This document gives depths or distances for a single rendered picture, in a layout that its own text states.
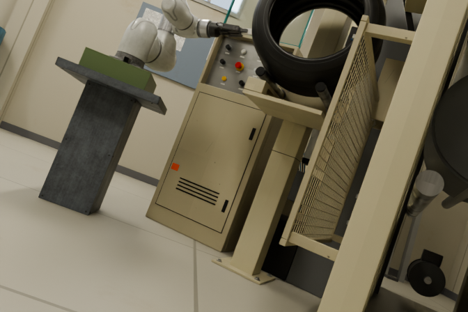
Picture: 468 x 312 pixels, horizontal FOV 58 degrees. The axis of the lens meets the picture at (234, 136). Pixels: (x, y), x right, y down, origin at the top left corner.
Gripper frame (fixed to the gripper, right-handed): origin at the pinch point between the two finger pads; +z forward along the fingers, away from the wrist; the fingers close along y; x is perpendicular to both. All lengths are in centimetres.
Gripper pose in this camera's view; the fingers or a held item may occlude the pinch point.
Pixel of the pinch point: (248, 31)
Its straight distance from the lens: 208.4
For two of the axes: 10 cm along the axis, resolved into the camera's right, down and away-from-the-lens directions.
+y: 3.5, 2.2, 9.1
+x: -2.3, 9.6, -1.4
